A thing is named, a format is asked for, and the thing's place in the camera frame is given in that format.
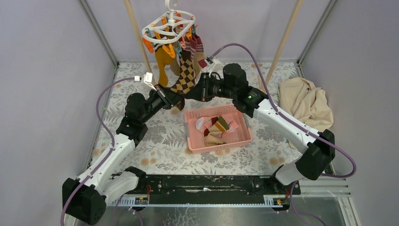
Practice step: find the brown yellow argyle sock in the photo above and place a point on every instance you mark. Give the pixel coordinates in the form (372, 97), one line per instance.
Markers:
(186, 81)

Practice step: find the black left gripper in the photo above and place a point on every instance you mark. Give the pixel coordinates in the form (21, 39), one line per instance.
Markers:
(169, 97)

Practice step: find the floral table mat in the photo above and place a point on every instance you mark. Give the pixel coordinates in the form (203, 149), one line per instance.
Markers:
(164, 148)

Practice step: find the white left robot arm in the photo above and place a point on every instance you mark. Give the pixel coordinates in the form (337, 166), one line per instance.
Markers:
(87, 197)

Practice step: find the pink basket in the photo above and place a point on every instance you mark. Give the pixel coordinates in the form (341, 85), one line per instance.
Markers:
(241, 137)

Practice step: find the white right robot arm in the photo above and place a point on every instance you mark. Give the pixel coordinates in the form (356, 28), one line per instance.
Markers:
(316, 155)

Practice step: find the pink patterned sock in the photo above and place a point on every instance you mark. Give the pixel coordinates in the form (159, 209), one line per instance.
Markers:
(204, 123)

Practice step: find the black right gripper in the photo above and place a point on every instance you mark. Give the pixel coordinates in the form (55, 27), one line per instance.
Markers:
(201, 92)

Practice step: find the white round clip hanger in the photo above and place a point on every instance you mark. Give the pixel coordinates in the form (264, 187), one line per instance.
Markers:
(170, 27)

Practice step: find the beige striped maroon sock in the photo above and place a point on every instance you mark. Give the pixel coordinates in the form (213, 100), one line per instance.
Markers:
(213, 135)

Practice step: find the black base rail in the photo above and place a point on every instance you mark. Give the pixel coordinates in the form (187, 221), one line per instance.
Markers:
(211, 191)

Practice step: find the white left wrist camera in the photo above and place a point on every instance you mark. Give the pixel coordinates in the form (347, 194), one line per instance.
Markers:
(146, 81)

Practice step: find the tan ribbed sock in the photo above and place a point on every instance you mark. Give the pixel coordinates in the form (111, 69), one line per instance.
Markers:
(198, 55)

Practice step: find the beige cloth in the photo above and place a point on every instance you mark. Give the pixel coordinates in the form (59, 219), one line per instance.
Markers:
(306, 102)

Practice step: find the mustard yellow sock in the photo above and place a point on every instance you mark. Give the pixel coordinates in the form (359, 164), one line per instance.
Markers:
(163, 59)

